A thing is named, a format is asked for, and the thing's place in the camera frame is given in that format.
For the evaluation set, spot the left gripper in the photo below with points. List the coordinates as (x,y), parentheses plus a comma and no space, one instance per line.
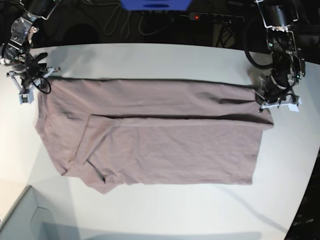
(272,92)

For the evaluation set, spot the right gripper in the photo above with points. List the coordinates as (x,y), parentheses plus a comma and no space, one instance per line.
(32,75)

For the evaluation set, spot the pink t-shirt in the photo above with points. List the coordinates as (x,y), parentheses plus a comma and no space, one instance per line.
(146,131)

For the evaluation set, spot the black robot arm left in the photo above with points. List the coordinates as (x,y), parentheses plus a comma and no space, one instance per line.
(288,66)

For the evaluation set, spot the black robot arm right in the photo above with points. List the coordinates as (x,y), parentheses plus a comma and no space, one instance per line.
(17,50)

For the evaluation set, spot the black power strip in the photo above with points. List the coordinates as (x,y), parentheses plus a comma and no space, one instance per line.
(216,18)

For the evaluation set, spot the blue box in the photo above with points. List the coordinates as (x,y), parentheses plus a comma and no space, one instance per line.
(155,5)

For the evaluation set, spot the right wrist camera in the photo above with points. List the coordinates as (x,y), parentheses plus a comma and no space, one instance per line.
(28,98)

